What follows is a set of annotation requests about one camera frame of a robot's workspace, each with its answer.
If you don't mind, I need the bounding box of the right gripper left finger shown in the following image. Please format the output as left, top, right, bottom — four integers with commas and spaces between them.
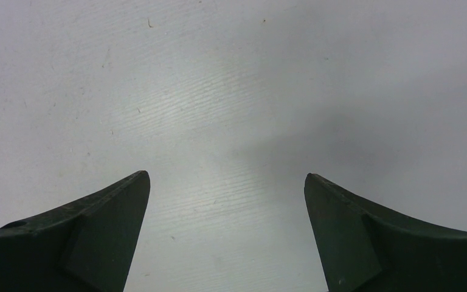
0, 170, 150, 291

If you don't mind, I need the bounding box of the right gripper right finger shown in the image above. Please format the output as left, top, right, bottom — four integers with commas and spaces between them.
304, 173, 467, 291

